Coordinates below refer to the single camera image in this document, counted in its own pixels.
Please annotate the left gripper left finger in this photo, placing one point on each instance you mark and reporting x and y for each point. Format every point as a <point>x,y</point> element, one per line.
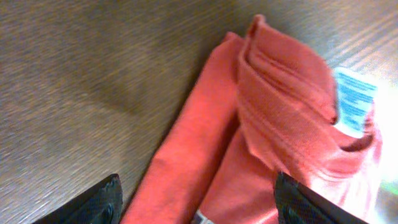
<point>100,204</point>

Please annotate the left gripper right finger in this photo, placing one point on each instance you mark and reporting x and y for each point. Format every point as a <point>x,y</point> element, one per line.
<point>298,204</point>

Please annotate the orange-red t-shirt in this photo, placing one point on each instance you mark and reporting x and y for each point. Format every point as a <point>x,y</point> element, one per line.
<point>264,103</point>

